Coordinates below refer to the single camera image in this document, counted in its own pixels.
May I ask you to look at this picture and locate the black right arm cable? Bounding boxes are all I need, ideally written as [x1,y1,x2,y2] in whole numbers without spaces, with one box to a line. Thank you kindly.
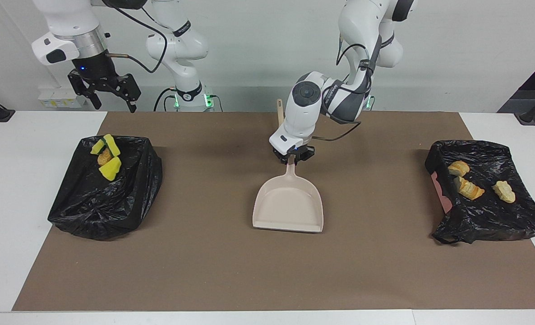
[101,0,170,74]

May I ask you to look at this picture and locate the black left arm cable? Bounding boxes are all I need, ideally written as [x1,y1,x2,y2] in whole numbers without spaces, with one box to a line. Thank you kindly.
[314,35,377,142]

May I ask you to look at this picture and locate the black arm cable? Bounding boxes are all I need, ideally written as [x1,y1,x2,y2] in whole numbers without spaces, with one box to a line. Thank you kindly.
[314,35,377,142]
[101,0,170,74]

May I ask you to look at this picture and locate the beige plastic dustpan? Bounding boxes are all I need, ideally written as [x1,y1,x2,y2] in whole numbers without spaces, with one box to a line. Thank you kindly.
[252,162,325,233]

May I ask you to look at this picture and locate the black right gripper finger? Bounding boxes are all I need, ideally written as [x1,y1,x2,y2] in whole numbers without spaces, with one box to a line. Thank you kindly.
[113,73,142,114]
[67,69,102,111]

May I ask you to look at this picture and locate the plain yellow sponge chunk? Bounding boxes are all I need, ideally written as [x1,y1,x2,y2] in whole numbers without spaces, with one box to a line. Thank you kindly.
[98,156,122,182]

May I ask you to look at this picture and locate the black bag bin pink rim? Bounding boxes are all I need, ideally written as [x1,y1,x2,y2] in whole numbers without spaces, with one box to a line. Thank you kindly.
[424,139,535,245]

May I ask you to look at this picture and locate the brown table mat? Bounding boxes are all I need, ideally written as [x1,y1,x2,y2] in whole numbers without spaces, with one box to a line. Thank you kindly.
[12,111,535,312]

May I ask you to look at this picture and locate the yellow sponge with green layer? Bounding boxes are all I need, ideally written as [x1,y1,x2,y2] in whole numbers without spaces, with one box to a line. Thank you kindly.
[103,134,121,158]

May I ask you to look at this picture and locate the white box on table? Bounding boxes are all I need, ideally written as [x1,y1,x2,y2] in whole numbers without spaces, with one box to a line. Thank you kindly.
[37,88,82,109]

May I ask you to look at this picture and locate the black bag lined bin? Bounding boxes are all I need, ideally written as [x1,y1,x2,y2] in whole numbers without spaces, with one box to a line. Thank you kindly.
[47,134,164,241]

